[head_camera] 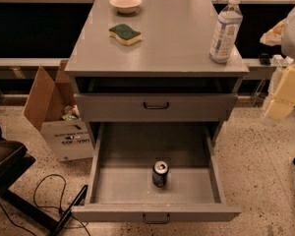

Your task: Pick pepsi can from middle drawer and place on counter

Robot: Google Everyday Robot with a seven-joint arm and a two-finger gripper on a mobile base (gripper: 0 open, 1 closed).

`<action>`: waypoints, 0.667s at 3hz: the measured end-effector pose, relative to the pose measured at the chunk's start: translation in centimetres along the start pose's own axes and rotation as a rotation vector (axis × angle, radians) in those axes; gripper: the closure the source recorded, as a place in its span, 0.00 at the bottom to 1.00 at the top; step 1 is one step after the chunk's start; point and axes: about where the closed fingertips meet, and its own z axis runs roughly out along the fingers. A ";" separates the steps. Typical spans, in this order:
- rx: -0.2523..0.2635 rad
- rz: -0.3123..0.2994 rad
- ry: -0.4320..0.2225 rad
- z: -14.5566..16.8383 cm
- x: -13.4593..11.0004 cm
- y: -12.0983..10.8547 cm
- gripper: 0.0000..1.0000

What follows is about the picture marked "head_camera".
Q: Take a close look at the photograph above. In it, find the white ceramic bowl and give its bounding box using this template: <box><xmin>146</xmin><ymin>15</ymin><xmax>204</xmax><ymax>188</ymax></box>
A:
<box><xmin>110</xmin><ymin>0</ymin><xmax>142</xmax><ymax>14</ymax></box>

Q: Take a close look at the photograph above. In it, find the black floor cable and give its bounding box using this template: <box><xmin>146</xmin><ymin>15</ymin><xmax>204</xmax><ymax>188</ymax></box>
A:
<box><xmin>0</xmin><ymin>173</ymin><xmax>91</xmax><ymax>236</ymax></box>

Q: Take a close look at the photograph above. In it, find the blue pepsi can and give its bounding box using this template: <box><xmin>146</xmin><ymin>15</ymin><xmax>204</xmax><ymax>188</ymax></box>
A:
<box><xmin>152</xmin><ymin>160</ymin><xmax>169</xmax><ymax>188</ymax></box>

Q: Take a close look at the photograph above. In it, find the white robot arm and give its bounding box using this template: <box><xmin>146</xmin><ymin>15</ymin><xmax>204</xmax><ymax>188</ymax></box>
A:
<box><xmin>261</xmin><ymin>7</ymin><xmax>295</xmax><ymax>121</ymax></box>

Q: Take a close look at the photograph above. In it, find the black charger block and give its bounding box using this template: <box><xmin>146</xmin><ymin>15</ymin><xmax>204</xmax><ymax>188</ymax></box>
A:
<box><xmin>259</xmin><ymin>53</ymin><xmax>271</xmax><ymax>65</ymax></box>

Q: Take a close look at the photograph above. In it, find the brown cardboard box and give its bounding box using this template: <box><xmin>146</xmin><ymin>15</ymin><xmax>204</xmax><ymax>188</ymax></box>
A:
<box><xmin>24</xmin><ymin>61</ymin><xmax>92</xmax><ymax>161</ymax></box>

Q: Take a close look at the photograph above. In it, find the grey metal drawer cabinet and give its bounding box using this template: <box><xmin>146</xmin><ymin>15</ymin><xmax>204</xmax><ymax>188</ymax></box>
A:
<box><xmin>66</xmin><ymin>0</ymin><xmax>248</xmax><ymax>139</ymax></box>

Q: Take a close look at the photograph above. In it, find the black chair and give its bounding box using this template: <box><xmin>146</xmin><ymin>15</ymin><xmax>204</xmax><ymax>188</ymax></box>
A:
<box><xmin>0</xmin><ymin>127</ymin><xmax>88</xmax><ymax>236</ymax></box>

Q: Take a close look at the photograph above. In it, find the white power strip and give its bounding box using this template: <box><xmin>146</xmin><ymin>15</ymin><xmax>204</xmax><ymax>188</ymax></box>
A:
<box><xmin>271</xmin><ymin>54</ymin><xmax>293</xmax><ymax>66</ymax></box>

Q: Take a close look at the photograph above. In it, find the clear plastic water bottle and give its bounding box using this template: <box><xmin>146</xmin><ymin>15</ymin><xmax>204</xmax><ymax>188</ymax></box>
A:
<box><xmin>209</xmin><ymin>0</ymin><xmax>243</xmax><ymax>64</ymax></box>

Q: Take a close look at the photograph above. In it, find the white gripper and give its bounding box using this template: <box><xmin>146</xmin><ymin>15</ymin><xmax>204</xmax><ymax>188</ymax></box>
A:
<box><xmin>265</xmin><ymin>64</ymin><xmax>295</xmax><ymax>120</ymax></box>

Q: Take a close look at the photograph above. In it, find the grey top drawer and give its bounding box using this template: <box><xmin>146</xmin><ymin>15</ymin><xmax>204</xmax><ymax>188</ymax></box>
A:
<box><xmin>75</xmin><ymin>93</ymin><xmax>237</xmax><ymax>122</ymax></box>

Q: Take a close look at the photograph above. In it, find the green yellow sponge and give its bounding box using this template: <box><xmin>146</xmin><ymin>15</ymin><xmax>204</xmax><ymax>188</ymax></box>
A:
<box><xmin>108</xmin><ymin>24</ymin><xmax>142</xmax><ymax>46</ymax></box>

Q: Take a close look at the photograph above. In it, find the open grey middle drawer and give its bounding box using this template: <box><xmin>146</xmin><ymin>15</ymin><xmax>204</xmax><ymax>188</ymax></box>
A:
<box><xmin>73</xmin><ymin>123</ymin><xmax>241</xmax><ymax>224</ymax></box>

